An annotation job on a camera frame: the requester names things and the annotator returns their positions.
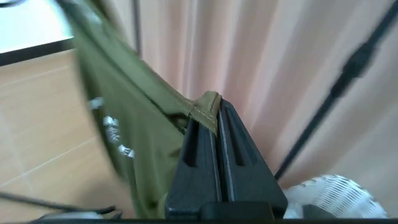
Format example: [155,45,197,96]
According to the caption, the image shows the green printed t-shirt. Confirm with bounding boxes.
[55,0,223,220]

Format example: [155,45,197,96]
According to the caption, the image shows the beige curtain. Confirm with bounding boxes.
[102,0,398,218]

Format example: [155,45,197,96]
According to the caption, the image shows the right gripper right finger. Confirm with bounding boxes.
[217,98,289,218]

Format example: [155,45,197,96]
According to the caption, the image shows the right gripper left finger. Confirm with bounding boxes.
[164,117,222,220]

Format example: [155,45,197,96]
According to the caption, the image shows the white laundry basket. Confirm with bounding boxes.
[282,174,388,220]

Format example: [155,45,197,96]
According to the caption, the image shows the black clothes rack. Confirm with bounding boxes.
[132,0,398,181]

